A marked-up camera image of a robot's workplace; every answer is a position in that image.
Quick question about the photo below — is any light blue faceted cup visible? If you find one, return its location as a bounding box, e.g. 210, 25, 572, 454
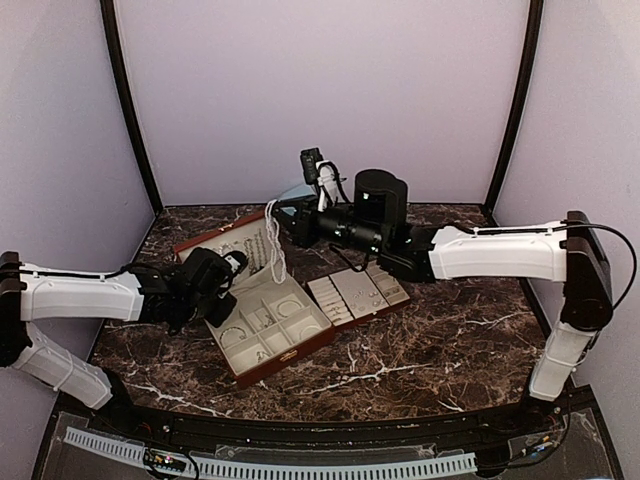
280, 183, 313, 199

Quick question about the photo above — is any small red jewelry tray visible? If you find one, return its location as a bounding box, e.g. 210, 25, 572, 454
307, 261, 410, 330

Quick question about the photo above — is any long white pearl necklace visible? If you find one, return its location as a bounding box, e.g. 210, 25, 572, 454
263, 198, 289, 286

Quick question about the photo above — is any silver link bracelet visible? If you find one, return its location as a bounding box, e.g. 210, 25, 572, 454
219, 325, 249, 346

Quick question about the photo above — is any white bangle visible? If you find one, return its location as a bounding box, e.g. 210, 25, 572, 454
299, 325, 322, 341

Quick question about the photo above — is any large red jewelry box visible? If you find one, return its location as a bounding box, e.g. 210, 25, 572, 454
174, 212, 335, 388

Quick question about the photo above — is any toggle clasp chain necklace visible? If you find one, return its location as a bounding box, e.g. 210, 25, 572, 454
253, 230, 269, 269

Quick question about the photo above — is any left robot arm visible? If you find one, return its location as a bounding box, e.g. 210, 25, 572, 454
1, 247, 248, 436

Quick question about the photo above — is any white cable duct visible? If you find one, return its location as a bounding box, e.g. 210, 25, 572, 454
63, 427, 477, 479

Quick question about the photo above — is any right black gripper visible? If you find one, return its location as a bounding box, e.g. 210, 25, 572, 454
269, 193, 388, 257

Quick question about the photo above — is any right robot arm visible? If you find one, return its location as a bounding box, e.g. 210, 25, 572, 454
274, 169, 618, 434

